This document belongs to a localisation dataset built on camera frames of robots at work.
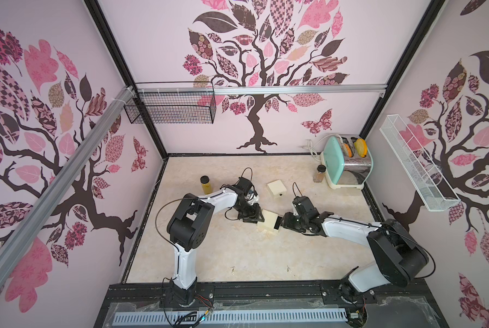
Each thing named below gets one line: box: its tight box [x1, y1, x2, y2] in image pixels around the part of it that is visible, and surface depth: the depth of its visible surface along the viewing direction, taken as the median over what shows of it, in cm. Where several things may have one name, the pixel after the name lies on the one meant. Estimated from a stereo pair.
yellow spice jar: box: [200, 174, 213, 195], surface depth 100 cm
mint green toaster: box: [320, 135, 374, 190], surface depth 102 cm
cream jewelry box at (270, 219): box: [256, 209, 282, 232], surface depth 92 cm
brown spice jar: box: [312, 164, 327, 183], surface depth 108 cm
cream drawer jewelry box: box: [266, 179, 288, 199], surface depth 105 cm
